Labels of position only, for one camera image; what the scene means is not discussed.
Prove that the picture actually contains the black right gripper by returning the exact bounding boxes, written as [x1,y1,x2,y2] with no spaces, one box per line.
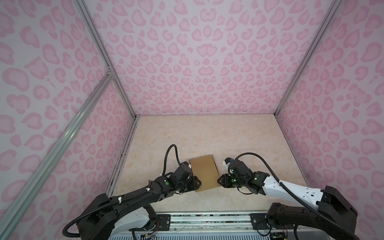
[214,174,247,189]

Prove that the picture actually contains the brown cardboard box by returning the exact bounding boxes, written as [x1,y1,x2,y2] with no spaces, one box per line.
[190,155,221,193]

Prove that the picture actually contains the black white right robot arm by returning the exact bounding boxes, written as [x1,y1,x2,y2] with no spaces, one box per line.
[218,158,358,240]

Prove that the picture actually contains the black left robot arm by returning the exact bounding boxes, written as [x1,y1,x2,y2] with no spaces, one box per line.
[75,162,202,240]

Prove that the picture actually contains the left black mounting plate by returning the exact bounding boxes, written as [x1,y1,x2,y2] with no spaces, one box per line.
[129,215,171,232]

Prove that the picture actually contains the black mounting plate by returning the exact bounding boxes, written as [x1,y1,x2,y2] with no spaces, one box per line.
[129,215,171,232]
[250,213,270,231]

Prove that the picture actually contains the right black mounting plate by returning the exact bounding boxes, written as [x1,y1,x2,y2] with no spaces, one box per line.
[250,213,270,231]

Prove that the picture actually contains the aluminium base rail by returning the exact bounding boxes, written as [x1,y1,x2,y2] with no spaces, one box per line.
[79,209,346,240]

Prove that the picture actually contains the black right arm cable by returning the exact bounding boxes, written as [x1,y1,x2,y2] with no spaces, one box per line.
[232,152,361,240]

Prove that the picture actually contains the left aluminium frame strut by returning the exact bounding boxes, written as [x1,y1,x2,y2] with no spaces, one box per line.
[1,73,114,240]

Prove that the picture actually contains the back left aluminium post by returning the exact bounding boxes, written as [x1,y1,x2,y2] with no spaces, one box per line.
[73,0,137,120]

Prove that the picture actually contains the aluminium post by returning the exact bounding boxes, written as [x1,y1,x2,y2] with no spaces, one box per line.
[274,0,344,119]
[73,0,137,120]

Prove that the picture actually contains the back right aluminium post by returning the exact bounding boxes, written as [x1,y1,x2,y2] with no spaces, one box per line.
[274,0,344,119]

